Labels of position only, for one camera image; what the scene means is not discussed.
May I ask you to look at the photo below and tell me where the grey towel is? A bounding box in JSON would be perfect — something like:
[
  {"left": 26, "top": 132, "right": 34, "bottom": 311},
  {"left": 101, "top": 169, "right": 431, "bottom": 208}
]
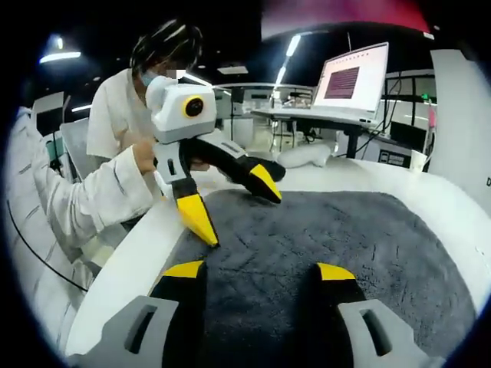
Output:
[{"left": 160, "top": 189, "right": 479, "bottom": 368}]

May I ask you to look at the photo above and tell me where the person's left hand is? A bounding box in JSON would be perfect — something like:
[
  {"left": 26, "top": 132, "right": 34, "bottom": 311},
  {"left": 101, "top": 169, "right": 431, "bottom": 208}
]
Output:
[{"left": 132, "top": 140, "right": 160, "bottom": 181}]

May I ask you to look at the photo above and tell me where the white cushion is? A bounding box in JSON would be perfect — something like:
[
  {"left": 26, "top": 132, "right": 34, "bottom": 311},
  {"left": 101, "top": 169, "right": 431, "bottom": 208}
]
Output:
[{"left": 276, "top": 144, "right": 333, "bottom": 169}]

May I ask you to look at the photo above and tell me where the slanted white strip lamp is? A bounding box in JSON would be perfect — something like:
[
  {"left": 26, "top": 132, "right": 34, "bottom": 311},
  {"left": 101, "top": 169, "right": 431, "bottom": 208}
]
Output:
[{"left": 274, "top": 33, "right": 302, "bottom": 87}]

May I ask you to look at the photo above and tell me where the ceiling strip light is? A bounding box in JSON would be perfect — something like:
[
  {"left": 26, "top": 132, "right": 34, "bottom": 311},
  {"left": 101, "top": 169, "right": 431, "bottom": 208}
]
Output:
[{"left": 40, "top": 51, "right": 81, "bottom": 64}]

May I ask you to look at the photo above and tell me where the large computer monitor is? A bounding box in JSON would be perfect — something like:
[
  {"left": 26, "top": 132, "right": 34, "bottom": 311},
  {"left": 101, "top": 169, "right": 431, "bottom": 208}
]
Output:
[{"left": 310, "top": 41, "right": 390, "bottom": 116}]

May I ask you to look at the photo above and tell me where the black printed box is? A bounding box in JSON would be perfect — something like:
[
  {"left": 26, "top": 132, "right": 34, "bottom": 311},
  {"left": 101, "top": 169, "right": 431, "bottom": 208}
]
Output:
[{"left": 377, "top": 147, "right": 414, "bottom": 168}]

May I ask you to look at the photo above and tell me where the black computer monitor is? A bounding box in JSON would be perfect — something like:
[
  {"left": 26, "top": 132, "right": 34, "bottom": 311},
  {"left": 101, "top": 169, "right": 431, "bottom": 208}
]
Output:
[{"left": 389, "top": 120, "right": 429, "bottom": 149}]

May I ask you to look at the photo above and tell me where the white paper cup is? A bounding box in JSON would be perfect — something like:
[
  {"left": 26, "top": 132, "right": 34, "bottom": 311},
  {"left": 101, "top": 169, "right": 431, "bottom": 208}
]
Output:
[{"left": 410, "top": 149, "right": 429, "bottom": 173}]

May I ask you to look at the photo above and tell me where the grey lettered partition panel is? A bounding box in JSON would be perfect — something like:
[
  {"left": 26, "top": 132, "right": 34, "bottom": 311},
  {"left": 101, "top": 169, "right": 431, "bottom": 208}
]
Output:
[{"left": 427, "top": 48, "right": 488, "bottom": 204}]

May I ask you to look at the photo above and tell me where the white desk with black frame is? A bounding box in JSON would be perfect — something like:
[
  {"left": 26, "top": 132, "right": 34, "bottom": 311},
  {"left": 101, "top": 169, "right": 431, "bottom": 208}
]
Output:
[{"left": 251, "top": 105, "right": 384, "bottom": 160}]

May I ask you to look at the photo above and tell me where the black cable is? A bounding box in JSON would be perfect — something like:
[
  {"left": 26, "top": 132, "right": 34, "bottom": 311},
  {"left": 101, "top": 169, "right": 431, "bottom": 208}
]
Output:
[{"left": 6, "top": 199, "right": 91, "bottom": 292}]

